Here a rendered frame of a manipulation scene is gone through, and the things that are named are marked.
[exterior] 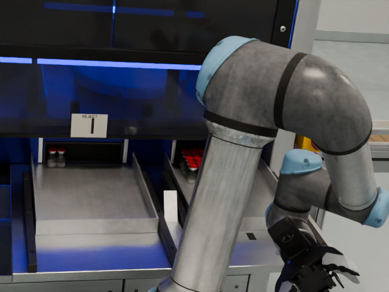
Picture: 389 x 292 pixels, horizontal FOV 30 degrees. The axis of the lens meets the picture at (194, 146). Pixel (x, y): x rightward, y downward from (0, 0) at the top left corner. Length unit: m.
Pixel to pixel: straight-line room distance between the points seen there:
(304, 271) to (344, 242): 2.23
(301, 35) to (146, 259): 0.67
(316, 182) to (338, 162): 0.25
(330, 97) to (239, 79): 0.13
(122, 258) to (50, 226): 0.17
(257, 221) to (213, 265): 0.55
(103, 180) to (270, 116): 0.82
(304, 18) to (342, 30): 5.34
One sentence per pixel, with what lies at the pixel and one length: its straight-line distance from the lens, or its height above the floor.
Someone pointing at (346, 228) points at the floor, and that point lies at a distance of 3.65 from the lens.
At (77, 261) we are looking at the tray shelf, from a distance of 1.49.
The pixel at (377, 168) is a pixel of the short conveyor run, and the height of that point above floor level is 0.86.
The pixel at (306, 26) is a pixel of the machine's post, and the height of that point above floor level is 1.29.
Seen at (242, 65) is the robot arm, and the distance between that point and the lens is 1.05.
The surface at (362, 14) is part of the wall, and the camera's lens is 7.17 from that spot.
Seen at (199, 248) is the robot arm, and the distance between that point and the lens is 1.11.
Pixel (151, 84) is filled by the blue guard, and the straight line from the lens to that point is 1.73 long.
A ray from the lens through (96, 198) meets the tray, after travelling 1.71.
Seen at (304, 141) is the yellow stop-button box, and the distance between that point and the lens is 1.90.
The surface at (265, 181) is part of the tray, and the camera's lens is 1.89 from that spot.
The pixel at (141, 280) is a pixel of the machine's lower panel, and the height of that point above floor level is 0.57.
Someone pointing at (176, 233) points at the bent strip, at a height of 0.88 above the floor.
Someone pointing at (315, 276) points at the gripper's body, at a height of 1.01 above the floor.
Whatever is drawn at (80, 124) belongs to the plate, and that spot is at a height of 1.02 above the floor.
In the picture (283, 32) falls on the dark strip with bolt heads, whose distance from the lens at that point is 1.78.
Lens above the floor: 1.70
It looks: 24 degrees down
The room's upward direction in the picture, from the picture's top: 7 degrees clockwise
